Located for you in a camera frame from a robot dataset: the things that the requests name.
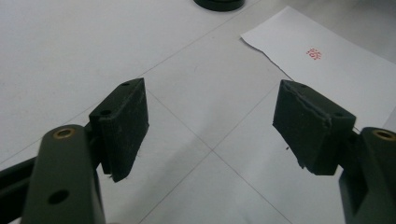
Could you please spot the white paper sheet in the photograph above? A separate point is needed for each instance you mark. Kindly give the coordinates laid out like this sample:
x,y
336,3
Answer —
x,y
336,71

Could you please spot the round red ink pad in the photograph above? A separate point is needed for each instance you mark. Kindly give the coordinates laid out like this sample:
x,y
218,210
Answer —
x,y
219,4

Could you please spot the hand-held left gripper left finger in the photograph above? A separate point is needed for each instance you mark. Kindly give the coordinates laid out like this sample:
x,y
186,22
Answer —
x,y
123,130

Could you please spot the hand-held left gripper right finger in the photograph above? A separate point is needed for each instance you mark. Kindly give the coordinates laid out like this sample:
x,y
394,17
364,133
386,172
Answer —
x,y
311,130

